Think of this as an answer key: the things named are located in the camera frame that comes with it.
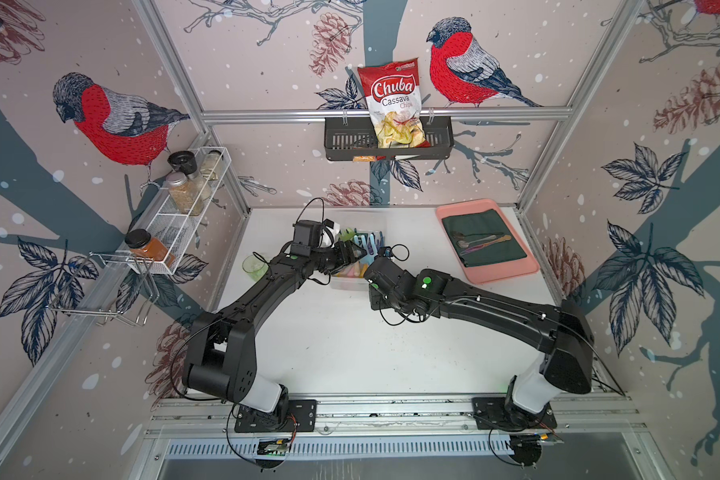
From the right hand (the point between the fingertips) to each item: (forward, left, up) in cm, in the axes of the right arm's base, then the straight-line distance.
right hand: (372, 292), depth 78 cm
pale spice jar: (+30, +48, +19) cm, 60 cm away
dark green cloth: (+34, -40, -16) cm, 55 cm away
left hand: (+11, +3, +3) cm, 12 cm away
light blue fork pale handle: (+11, +1, +6) cm, 13 cm away
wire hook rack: (-11, +52, +19) cm, 57 cm away
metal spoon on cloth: (+29, -33, -15) cm, 47 cm away
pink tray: (+18, -39, -16) cm, 46 cm away
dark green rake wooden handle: (+32, +11, -14) cm, 37 cm away
